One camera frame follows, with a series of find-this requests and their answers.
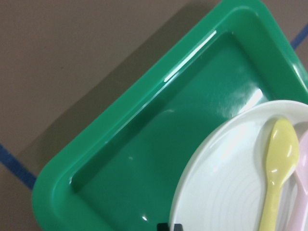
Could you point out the yellow plastic spoon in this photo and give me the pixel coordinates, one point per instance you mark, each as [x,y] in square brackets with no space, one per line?
[281,160]

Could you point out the green plastic tray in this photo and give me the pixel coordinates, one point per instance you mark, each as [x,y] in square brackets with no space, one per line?
[120,173]

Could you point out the pink plastic spoon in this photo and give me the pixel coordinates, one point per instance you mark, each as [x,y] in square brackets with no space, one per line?
[299,213]

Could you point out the white round plate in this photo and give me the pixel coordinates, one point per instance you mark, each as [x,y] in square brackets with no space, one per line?
[223,186]

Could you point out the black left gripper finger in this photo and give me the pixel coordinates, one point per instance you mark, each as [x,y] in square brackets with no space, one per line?
[169,227]

